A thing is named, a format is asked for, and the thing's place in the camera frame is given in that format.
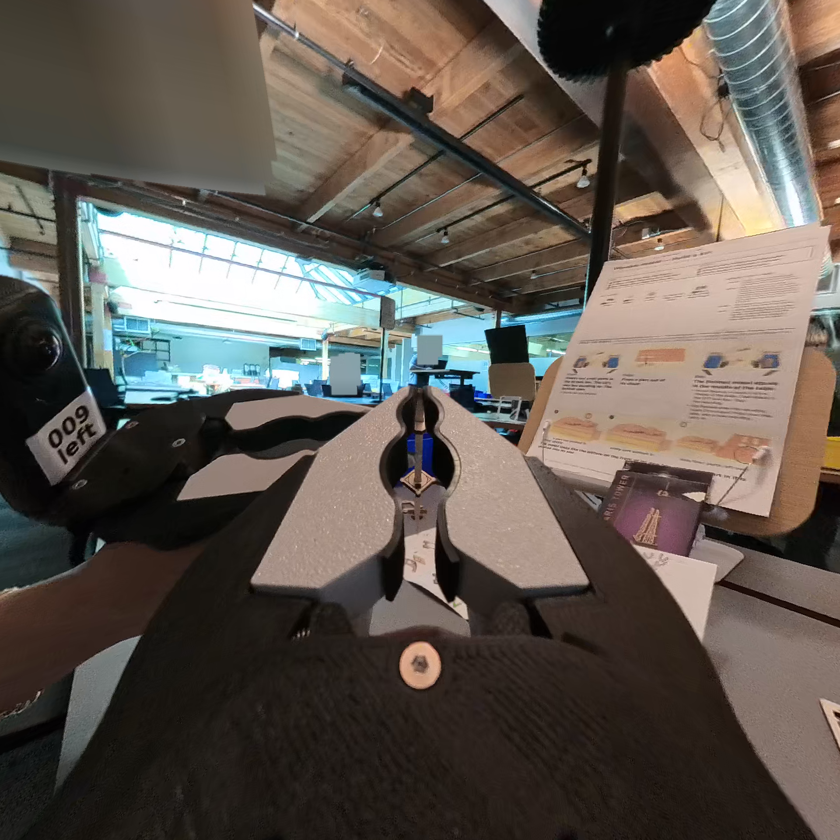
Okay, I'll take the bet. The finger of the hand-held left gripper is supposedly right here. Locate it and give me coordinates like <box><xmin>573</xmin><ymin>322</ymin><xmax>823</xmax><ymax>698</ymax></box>
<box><xmin>223</xmin><ymin>398</ymin><xmax>371</xmax><ymax>455</ymax></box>
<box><xmin>176</xmin><ymin>451</ymin><xmax>319</xmax><ymax>503</ymax></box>

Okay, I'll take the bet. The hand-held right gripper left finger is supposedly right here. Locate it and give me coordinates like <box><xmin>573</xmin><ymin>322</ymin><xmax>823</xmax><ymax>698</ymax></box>
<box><xmin>251</xmin><ymin>386</ymin><xmax>421</xmax><ymax>636</ymax></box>

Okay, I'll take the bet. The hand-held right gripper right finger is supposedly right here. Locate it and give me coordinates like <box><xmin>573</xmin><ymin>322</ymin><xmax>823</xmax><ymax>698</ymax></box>
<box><xmin>420</xmin><ymin>386</ymin><xmax>592</xmax><ymax>636</ymax></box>

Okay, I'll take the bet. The wooden model spire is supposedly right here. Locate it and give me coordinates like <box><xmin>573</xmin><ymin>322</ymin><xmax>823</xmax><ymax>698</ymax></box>
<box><xmin>397</xmin><ymin>387</ymin><xmax>438</xmax><ymax>526</ymax></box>

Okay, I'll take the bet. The grey desk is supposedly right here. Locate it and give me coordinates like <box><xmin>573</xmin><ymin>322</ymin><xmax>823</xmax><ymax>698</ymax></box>
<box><xmin>56</xmin><ymin>538</ymin><xmax>840</xmax><ymax>840</ymax></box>

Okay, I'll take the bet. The purple model kit card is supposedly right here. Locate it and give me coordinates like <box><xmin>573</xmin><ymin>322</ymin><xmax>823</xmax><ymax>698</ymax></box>
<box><xmin>598</xmin><ymin>459</ymin><xmax>716</xmax><ymax>559</ymax></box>

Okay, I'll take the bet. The rounded plywood board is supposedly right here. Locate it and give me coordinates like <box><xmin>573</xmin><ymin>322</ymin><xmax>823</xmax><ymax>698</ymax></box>
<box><xmin>488</xmin><ymin>362</ymin><xmax>539</xmax><ymax>404</ymax></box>

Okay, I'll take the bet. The row of office desks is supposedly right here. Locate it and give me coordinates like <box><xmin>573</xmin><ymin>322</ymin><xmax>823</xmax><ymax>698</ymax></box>
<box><xmin>85</xmin><ymin>354</ymin><xmax>526</xmax><ymax>434</ymax></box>

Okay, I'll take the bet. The white ceiling projector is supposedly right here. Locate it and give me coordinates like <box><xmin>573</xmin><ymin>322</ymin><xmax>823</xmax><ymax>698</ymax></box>
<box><xmin>353</xmin><ymin>262</ymin><xmax>399</xmax><ymax>294</ymax></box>

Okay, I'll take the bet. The folded assembly instruction sheet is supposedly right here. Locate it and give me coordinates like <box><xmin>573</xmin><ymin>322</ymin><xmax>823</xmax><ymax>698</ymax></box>
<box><xmin>402</xmin><ymin>524</ymin><xmax>721</xmax><ymax>645</ymax></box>

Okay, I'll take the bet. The black monitor screen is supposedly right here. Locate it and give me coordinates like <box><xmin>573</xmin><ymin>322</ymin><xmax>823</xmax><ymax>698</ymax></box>
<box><xmin>484</xmin><ymin>324</ymin><xmax>530</xmax><ymax>366</ymax></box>

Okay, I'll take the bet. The black pole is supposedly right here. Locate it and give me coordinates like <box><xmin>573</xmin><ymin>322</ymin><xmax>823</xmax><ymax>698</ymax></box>
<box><xmin>585</xmin><ymin>66</ymin><xmax>629</xmax><ymax>312</ymax></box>

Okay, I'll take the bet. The metal ceiling pipe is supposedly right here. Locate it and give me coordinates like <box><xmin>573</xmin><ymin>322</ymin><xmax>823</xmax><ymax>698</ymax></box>
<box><xmin>252</xmin><ymin>3</ymin><xmax>358</xmax><ymax>72</ymax></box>

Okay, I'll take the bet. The black pleated disc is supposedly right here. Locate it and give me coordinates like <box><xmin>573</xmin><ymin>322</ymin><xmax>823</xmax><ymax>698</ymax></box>
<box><xmin>537</xmin><ymin>0</ymin><xmax>721</xmax><ymax>84</ymax></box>

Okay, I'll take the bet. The gold chain bracelet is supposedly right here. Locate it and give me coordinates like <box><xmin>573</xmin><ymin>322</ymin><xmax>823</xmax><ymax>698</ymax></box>
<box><xmin>0</xmin><ymin>688</ymin><xmax>44</xmax><ymax>721</ymax></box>

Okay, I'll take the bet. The black track light rail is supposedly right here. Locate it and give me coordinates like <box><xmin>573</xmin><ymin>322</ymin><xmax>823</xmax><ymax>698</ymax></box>
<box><xmin>341</xmin><ymin>71</ymin><xmax>593</xmax><ymax>242</ymax></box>

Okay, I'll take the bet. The silver air duct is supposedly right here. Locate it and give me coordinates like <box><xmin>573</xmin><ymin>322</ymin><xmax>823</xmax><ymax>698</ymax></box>
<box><xmin>704</xmin><ymin>0</ymin><xmax>823</xmax><ymax>228</ymax></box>

